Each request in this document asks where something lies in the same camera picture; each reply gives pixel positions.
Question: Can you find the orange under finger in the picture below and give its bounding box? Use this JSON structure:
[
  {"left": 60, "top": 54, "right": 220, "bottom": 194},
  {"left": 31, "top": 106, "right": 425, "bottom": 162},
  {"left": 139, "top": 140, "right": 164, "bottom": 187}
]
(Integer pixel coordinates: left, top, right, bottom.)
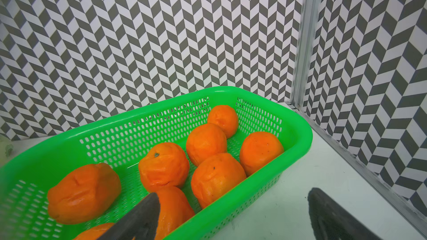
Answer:
[{"left": 155, "top": 186, "right": 195, "bottom": 240}]

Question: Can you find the aluminium corner post right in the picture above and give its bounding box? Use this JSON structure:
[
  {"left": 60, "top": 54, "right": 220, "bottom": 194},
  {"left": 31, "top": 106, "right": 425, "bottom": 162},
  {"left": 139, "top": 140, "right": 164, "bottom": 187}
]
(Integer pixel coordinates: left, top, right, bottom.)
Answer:
[{"left": 290, "top": 0, "right": 321, "bottom": 112}]

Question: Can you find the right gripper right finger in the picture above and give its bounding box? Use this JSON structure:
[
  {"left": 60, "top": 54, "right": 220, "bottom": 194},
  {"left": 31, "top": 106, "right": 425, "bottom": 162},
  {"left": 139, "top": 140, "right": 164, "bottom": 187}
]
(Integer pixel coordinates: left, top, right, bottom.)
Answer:
[{"left": 308, "top": 188, "right": 380, "bottom": 240}]

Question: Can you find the green plastic basket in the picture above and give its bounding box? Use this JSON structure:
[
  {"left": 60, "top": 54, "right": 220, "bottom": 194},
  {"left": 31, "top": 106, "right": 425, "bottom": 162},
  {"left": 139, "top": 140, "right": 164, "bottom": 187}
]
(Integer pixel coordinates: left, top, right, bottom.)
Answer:
[{"left": 1, "top": 87, "right": 312, "bottom": 240}]

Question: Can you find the orange large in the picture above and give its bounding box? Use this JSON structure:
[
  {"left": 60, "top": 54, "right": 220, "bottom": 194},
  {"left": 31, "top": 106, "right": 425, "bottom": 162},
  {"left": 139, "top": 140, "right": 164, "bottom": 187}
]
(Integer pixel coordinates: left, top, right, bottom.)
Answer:
[{"left": 47, "top": 163, "right": 121, "bottom": 224}]

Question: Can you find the orange bottom edge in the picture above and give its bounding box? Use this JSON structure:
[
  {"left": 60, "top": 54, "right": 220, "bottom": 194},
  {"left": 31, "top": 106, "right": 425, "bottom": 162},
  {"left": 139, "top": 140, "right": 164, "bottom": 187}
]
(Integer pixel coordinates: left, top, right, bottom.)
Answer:
[{"left": 73, "top": 223, "right": 114, "bottom": 240}]

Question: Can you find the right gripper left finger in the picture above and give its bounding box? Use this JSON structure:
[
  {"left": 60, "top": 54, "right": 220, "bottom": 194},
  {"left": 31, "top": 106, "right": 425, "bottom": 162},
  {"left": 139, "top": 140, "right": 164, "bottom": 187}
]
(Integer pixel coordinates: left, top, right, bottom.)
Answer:
[{"left": 98, "top": 193, "right": 160, "bottom": 240}]

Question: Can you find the orange with stem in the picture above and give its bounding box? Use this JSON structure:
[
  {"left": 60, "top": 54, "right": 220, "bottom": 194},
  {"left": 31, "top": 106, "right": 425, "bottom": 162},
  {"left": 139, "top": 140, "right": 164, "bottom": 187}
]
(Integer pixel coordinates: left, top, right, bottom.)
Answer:
[{"left": 138, "top": 142, "right": 190, "bottom": 192}]

